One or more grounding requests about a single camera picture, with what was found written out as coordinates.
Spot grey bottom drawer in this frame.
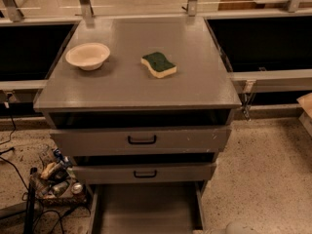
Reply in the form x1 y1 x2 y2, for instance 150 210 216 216
88 182 206 234

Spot grey drawer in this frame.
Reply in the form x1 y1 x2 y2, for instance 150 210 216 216
51 126 231 156
88 182 206 234
73 163 216 184

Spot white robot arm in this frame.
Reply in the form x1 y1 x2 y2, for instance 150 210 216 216
205 222 259 234

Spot grey drawer cabinet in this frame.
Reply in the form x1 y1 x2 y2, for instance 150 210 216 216
33 16 243 193

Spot grey top drawer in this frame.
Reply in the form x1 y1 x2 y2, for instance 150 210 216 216
51 126 231 156

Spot grey middle drawer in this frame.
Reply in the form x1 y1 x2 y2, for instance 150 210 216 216
73 163 216 184

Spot green yellow sponge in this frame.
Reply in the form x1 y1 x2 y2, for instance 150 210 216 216
140 52 177 79

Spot white paper bowl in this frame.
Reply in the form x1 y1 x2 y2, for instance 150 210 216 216
65 43 110 71

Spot silver can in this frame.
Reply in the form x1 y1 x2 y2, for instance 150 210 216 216
71 182 84 195

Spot tray of cluttered items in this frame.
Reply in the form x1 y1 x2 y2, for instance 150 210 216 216
33 144 87 206

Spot grey rail right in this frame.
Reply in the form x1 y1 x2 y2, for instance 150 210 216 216
228 69 312 94

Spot grey rail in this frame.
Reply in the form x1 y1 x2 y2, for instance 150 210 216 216
228 69 312 94
0 80 47 91

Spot metal frame post centre-left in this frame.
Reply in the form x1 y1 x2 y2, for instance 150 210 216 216
79 0 94 19

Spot grey rail left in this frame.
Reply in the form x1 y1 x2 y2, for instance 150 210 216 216
0 80 47 91

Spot black floor cables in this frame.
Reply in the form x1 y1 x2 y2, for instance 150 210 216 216
0 93 94 234

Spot black stand post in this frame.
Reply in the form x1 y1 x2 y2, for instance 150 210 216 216
23 168 37 234

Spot metal frame post left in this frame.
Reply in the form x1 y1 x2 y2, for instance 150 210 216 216
2 0 24 22

